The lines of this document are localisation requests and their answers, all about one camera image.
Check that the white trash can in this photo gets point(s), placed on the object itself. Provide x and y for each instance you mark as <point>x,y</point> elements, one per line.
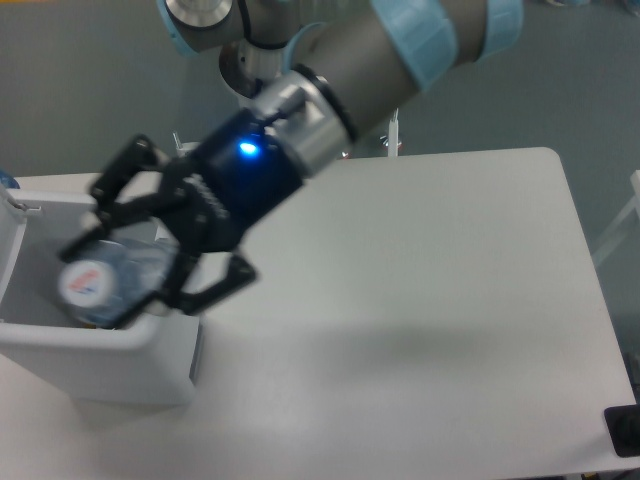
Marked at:
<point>153,361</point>

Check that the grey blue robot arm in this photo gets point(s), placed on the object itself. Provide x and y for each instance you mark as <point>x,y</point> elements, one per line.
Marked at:
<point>167,231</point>

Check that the white frame at right edge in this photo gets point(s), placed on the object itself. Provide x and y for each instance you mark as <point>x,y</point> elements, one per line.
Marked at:
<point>620,227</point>

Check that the black device at table edge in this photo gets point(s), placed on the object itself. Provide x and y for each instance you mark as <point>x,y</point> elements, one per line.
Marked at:
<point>623,426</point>

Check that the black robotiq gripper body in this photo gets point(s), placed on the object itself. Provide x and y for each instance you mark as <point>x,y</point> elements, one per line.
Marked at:
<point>233,179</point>

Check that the clear plastic water bottle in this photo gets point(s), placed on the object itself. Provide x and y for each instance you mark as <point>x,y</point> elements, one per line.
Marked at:
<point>107,280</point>

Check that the blue object at left edge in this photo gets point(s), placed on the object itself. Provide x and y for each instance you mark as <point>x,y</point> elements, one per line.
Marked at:
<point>8,181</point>

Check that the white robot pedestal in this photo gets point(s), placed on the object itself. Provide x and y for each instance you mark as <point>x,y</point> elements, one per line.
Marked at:
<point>246,69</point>

